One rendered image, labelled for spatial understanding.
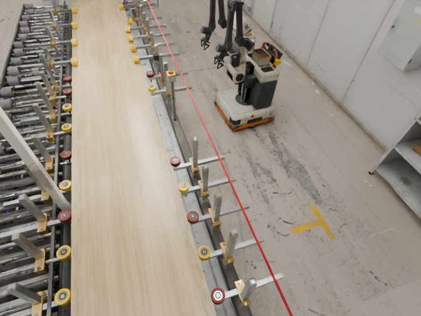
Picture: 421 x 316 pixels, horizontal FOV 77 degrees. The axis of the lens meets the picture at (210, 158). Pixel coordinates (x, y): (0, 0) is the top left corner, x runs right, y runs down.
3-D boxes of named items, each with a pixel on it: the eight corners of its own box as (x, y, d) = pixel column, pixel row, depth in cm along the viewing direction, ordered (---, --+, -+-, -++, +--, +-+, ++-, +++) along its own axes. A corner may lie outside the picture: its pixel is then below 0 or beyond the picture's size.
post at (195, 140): (196, 175, 225) (197, 135, 188) (197, 179, 223) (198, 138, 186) (192, 176, 224) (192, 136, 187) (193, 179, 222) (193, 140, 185)
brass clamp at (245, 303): (242, 281, 159) (243, 278, 155) (251, 305, 151) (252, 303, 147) (232, 284, 158) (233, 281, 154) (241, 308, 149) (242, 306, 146)
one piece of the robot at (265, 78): (251, 90, 392) (262, 34, 328) (270, 113, 360) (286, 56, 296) (231, 94, 383) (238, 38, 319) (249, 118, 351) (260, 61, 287)
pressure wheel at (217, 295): (225, 304, 151) (227, 300, 142) (212, 310, 149) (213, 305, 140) (220, 290, 155) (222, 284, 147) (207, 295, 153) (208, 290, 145)
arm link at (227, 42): (237, 2, 230) (232, -3, 237) (231, 3, 229) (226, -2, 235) (232, 49, 264) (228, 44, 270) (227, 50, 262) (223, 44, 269)
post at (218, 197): (215, 227, 193) (220, 190, 157) (217, 231, 191) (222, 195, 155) (211, 228, 193) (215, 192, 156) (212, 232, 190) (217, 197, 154)
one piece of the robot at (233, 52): (232, 54, 316) (233, 36, 300) (242, 66, 300) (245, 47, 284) (220, 56, 312) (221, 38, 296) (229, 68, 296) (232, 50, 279)
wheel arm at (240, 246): (261, 237, 179) (262, 235, 175) (263, 242, 177) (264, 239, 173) (200, 257, 168) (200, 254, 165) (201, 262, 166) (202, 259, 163)
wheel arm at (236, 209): (247, 205, 192) (247, 202, 189) (249, 209, 190) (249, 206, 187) (189, 221, 182) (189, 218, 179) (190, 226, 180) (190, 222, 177)
